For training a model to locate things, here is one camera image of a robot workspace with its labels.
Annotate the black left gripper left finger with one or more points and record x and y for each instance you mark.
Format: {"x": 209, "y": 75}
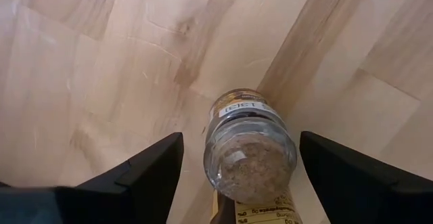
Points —
{"x": 142, "y": 190}

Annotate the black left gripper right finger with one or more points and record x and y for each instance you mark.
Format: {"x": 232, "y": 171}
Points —
{"x": 355, "y": 190}

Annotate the small silver-lid jar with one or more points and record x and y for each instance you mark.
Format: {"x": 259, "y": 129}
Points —
{"x": 250, "y": 156}

